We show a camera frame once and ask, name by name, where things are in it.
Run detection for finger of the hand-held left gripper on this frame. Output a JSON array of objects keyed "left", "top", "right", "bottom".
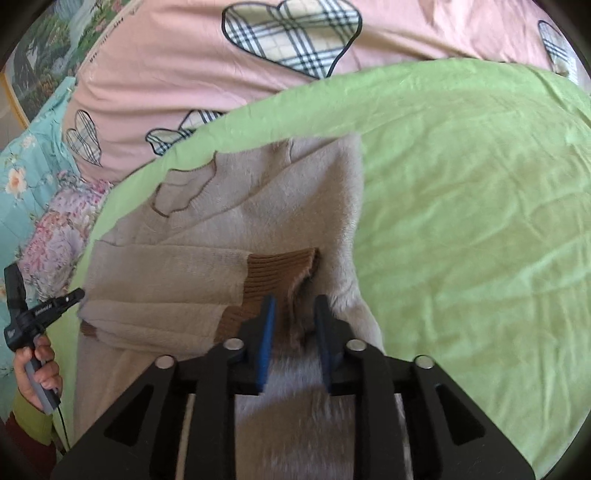
[{"left": 44, "top": 288, "right": 86, "bottom": 324}]

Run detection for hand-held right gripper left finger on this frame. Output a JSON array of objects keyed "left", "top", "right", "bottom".
[{"left": 51, "top": 294, "right": 278, "bottom": 480}]

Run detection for purple floral pillow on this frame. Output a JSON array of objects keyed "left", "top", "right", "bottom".
[{"left": 19, "top": 170, "right": 115, "bottom": 302}]

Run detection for teal floral pillow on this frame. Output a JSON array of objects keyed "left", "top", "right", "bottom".
[{"left": 0, "top": 76, "right": 112, "bottom": 380}]

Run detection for framed landscape wall picture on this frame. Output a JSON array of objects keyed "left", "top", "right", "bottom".
[{"left": 4, "top": 0, "right": 139, "bottom": 126}]

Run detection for person's left forearm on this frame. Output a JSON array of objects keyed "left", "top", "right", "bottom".
[{"left": 8, "top": 387, "right": 57, "bottom": 446}]

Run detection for pink quilt with plaid hearts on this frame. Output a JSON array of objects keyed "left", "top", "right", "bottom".
[{"left": 62, "top": 0, "right": 583, "bottom": 186}]

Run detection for light green bed sheet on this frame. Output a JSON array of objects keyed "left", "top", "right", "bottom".
[{"left": 48, "top": 59, "right": 591, "bottom": 472}]

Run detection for person's left hand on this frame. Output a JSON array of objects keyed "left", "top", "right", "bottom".
[{"left": 13, "top": 336, "right": 64, "bottom": 409}]

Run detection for beige knit sweater brown cuffs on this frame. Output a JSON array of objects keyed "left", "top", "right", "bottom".
[{"left": 73, "top": 133, "right": 413, "bottom": 480}]

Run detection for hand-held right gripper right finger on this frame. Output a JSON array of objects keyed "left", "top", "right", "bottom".
[{"left": 314, "top": 294, "right": 539, "bottom": 480}]

